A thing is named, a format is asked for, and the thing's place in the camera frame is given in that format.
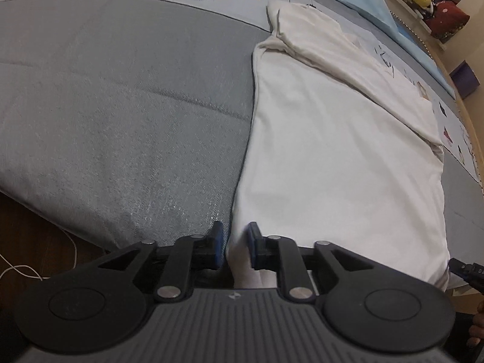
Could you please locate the white cable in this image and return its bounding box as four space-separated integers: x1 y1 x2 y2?
0 231 78 280

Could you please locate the wooden bed frame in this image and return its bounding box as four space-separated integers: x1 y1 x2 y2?
431 38 484 182

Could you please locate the person's right hand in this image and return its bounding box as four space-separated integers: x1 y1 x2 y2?
468 302 484 348

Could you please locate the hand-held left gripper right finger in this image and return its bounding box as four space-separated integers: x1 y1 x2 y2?
247 222 373 303

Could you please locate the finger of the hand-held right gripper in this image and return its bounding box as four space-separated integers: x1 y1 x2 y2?
449 258 484 292

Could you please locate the dark red cushion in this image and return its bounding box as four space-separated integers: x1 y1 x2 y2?
427 2 470 40

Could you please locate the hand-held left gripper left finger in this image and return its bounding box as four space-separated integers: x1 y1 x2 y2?
96 220 224 303

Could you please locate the grey printed bed sheet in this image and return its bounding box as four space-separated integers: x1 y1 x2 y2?
0 0 484 269

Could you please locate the white shirt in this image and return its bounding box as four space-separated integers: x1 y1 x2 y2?
225 1 451 290

